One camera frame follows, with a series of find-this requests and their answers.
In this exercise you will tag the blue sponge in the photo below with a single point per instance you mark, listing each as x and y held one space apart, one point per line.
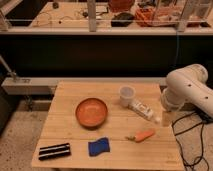
99 146

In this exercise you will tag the orange bowl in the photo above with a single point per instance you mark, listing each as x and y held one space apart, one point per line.
91 112

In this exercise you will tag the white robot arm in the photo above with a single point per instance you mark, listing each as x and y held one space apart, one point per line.
188 84

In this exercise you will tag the black whiteboard eraser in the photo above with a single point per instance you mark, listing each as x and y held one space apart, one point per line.
54 151

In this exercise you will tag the orange crate on shelf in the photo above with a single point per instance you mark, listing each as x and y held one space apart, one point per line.
153 17

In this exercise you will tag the orange toy carrot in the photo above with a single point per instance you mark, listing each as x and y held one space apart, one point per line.
141 136

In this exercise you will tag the metal clamp bracket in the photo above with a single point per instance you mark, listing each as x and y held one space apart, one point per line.
13 74

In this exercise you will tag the black object on shelf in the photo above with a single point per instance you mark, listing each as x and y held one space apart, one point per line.
122 20

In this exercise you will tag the white tube bottle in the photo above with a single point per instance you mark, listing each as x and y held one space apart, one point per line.
144 111

